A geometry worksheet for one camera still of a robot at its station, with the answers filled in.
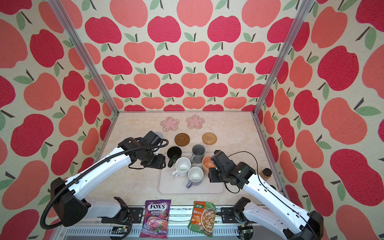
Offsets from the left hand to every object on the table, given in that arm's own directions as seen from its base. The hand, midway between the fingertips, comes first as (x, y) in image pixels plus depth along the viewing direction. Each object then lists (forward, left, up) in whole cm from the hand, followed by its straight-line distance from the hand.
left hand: (164, 166), depth 76 cm
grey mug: (+14, -18, -10) cm, 25 cm away
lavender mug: (0, -16, -13) cm, 21 cm away
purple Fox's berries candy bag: (-23, +4, -13) cm, 27 cm away
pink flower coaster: (+42, +3, -15) cm, 45 cm away
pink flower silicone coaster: (+43, -17, -15) cm, 49 cm away
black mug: (+10, -4, -5) cm, 12 cm away
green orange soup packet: (-21, -19, -13) cm, 31 cm away
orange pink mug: (+8, -24, -13) cm, 28 cm away
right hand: (-3, -26, -3) cm, 27 cm away
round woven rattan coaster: (+27, -27, -14) cm, 41 cm away
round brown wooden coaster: (+27, -8, -15) cm, 31 cm away
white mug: (+7, -9, -14) cm, 17 cm away
